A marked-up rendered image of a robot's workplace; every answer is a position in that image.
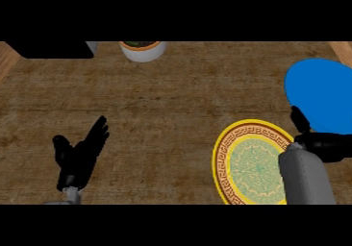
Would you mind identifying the yellow patterned plate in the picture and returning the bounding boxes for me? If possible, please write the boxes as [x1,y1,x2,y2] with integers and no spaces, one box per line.
[212,118,296,206]

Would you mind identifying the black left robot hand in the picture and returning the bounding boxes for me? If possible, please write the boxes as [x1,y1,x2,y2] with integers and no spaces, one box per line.
[52,115,111,192]

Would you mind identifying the blue plate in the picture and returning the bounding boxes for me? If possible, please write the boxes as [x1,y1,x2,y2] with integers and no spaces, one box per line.
[283,58,352,135]

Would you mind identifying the white plant pot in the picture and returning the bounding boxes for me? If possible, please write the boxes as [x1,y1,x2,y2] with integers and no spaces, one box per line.
[118,41,167,63]

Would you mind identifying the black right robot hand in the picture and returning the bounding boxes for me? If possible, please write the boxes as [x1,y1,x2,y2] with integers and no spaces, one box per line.
[290,105,352,163]

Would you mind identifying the black appliance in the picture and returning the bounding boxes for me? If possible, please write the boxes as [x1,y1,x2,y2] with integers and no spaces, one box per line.
[4,41,95,60]

